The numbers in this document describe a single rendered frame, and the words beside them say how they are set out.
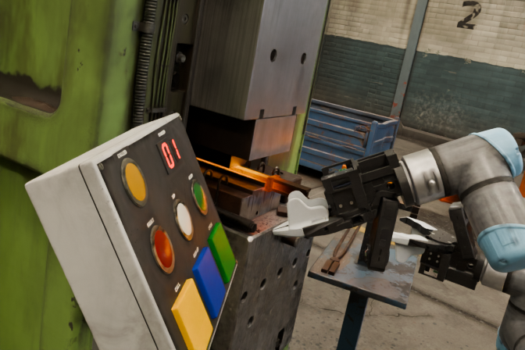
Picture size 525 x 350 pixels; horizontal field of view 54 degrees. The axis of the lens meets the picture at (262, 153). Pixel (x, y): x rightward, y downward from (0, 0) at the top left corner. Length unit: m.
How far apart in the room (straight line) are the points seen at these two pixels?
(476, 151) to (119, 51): 0.61
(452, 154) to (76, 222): 0.50
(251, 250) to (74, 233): 0.64
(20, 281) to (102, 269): 0.77
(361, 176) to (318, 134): 4.35
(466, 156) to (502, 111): 7.97
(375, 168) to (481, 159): 0.14
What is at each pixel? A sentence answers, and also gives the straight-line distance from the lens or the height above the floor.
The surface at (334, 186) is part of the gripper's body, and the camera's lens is 0.75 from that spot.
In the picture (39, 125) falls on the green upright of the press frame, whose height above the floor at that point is 1.10.
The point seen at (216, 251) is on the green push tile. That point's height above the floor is 1.02.
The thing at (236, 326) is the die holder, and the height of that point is 0.69.
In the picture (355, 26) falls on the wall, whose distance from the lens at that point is 9.67.
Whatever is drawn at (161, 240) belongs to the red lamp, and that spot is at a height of 1.10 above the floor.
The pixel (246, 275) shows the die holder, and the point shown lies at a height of 0.82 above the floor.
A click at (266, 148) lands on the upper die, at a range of 1.19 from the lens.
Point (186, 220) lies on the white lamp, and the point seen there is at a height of 1.09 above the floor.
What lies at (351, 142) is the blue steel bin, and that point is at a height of 0.47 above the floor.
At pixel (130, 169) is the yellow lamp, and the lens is 0.59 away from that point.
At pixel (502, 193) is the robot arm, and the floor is 1.20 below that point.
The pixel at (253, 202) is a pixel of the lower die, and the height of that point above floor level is 0.96.
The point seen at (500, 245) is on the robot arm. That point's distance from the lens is 0.72.
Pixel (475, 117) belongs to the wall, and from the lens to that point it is 8.81.
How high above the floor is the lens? 1.35
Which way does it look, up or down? 13 degrees down
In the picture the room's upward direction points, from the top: 10 degrees clockwise
